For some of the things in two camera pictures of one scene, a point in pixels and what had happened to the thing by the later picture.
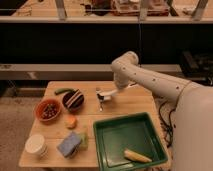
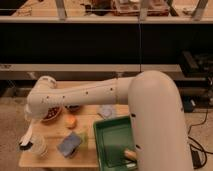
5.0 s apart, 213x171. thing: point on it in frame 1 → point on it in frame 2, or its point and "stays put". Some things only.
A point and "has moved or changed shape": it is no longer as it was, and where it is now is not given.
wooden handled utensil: (105, 95) has moved or changed shape
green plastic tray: (135, 132) stays put
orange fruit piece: (70, 122) stays put
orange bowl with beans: (47, 110) stays put
